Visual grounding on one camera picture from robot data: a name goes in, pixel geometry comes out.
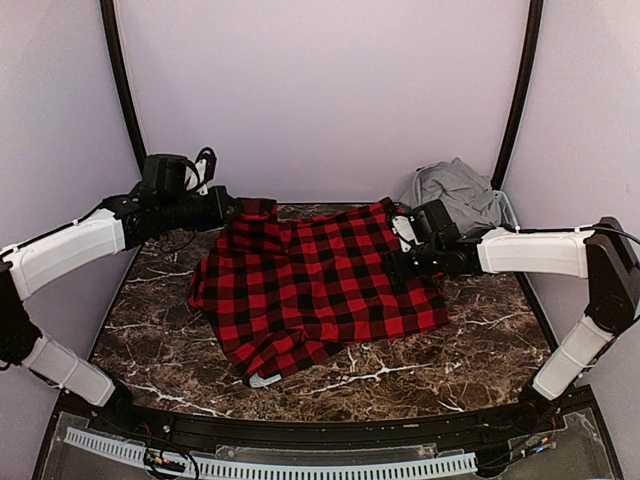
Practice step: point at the white slotted cable duct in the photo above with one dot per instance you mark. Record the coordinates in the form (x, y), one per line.
(254, 463)

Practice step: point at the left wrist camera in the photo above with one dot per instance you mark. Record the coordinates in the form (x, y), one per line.
(205, 163)

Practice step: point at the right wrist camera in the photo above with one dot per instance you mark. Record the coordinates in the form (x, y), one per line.
(402, 229)

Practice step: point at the black left frame post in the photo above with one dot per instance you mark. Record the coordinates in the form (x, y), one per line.
(121, 80)

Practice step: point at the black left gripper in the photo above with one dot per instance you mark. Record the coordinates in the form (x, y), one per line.
(219, 216)

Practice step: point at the red black plaid shirt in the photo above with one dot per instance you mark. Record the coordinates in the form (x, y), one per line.
(283, 296)

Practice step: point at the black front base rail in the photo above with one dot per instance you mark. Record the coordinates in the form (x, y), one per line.
(497, 434)

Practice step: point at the grey long sleeve shirt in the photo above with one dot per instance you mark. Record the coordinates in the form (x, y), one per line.
(467, 196)

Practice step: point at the light blue plastic basket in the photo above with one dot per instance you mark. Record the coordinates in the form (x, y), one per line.
(508, 216)

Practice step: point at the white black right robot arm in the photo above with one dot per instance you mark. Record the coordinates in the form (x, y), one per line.
(601, 253)

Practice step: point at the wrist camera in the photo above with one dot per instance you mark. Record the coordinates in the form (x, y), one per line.
(402, 229)
(205, 163)

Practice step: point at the black right frame post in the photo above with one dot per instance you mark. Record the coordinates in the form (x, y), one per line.
(520, 93)

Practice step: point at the black frame post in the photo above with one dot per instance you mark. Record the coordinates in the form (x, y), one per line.
(121, 80)
(520, 93)

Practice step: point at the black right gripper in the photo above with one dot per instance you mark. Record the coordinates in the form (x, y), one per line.
(398, 272)

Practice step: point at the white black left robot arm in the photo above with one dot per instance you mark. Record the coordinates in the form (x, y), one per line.
(175, 193)

